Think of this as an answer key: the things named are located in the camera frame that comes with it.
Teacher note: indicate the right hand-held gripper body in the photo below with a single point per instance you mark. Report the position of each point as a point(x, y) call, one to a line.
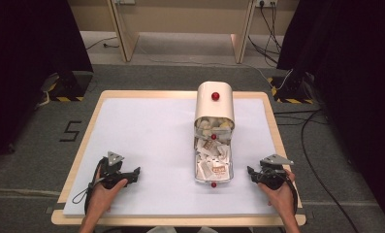
point(272, 176)

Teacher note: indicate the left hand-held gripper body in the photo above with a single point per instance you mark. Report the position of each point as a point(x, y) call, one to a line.
point(111, 168)

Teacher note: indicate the person's right hand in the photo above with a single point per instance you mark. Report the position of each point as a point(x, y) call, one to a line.
point(282, 199)

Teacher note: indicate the person's left hand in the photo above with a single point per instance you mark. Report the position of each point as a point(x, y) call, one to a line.
point(101, 199)

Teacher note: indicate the white table sheet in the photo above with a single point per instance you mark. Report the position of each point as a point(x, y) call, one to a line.
point(154, 145)

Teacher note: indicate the long white drawer red knob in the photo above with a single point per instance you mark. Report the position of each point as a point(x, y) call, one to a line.
point(213, 184)

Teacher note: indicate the pile of white paper packets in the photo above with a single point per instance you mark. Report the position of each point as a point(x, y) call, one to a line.
point(212, 161)

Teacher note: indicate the short white drawer red knob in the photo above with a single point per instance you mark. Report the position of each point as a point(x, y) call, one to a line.
point(213, 137)

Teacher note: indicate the pile of wrapped candies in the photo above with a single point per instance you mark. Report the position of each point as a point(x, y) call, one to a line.
point(212, 124)

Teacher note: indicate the person's white clothing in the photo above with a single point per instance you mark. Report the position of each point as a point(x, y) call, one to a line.
point(180, 230)

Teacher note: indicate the cream box lid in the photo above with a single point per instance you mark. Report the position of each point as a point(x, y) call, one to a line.
point(214, 105)

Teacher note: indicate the black stand base striped tape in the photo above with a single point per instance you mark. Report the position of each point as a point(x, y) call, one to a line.
point(70, 87)
point(290, 89)

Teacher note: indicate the wooden desk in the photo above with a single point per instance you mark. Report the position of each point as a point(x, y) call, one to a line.
point(126, 42)

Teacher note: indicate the black curtain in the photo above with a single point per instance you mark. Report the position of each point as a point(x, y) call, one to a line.
point(28, 48)
point(351, 58)

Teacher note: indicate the white wall socket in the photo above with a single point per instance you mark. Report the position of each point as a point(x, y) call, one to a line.
point(267, 2)

